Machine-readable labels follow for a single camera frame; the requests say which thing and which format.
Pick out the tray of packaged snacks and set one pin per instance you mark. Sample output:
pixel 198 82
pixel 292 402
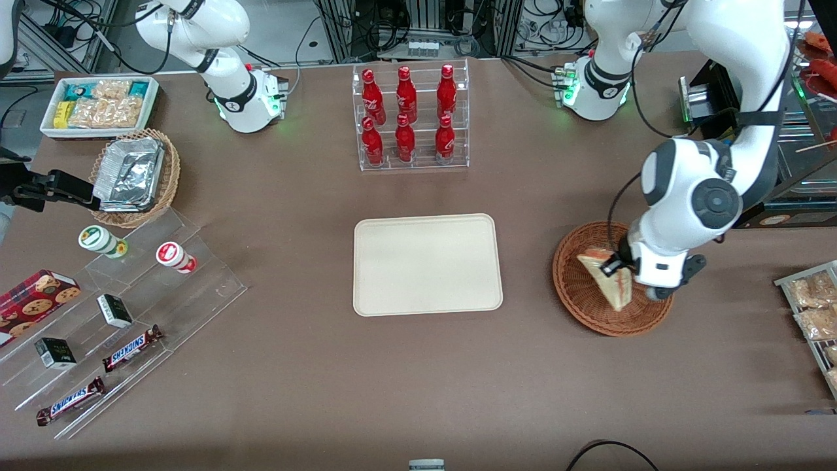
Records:
pixel 781 282

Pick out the clear acrylic bottle rack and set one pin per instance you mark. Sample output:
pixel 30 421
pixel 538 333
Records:
pixel 422 163

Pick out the large clear cracker bag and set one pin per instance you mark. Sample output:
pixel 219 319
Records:
pixel 104 112

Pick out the round brown wicker basket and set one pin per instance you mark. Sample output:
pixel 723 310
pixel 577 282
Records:
pixel 579 301

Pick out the small black carton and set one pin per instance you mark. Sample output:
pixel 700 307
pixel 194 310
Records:
pixel 55 353
pixel 115 311

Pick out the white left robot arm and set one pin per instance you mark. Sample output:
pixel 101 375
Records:
pixel 693 190

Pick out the small clear cracker bag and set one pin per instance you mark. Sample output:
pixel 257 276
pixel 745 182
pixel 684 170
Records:
pixel 111 88

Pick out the green lid white cup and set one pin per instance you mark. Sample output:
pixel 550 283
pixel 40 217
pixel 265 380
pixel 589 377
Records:
pixel 98 239

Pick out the teal snack packet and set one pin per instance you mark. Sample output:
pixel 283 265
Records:
pixel 78 90
pixel 138 88

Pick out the small grey device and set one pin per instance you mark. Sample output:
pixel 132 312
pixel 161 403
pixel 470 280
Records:
pixel 426 465

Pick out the yellow snack packet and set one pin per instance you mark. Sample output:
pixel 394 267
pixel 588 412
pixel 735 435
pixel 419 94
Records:
pixel 62 114

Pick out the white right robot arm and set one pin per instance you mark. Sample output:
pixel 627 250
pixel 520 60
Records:
pixel 229 85

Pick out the aluminium foil container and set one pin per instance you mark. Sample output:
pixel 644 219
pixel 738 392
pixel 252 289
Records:
pixel 127 173

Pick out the oval light wicker basket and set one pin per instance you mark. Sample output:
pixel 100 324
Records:
pixel 171 170

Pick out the aluminium frame equipment rack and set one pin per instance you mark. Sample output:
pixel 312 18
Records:
pixel 497 26

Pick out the red lid white cup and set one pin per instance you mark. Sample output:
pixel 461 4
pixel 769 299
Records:
pixel 173 255

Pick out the Snickers chocolate bar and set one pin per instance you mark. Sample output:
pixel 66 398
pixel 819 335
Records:
pixel 131 348
pixel 70 401

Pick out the clear bag of snacks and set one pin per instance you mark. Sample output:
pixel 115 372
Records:
pixel 814 291
pixel 817 324
pixel 832 354

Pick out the white power strip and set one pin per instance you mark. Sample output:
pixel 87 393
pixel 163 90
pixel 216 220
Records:
pixel 423 48

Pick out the red cola bottle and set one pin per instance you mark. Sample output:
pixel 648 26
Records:
pixel 405 140
pixel 371 98
pixel 406 95
pixel 444 140
pixel 372 144
pixel 446 91

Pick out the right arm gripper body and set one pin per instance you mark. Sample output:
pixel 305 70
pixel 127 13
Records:
pixel 29 191

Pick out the red cookie box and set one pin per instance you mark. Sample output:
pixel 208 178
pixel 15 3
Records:
pixel 36 301

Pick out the beige plastic tray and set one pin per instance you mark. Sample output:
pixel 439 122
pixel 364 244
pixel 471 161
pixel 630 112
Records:
pixel 425 265

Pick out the clear acrylic stepped display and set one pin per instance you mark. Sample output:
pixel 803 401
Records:
pixel 196 294

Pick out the triangular sandwich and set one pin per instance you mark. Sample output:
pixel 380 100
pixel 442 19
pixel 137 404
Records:
pixel 608 288

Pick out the white rectangular snack bin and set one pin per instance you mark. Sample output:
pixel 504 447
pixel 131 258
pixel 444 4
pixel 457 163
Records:
pixel 47 127

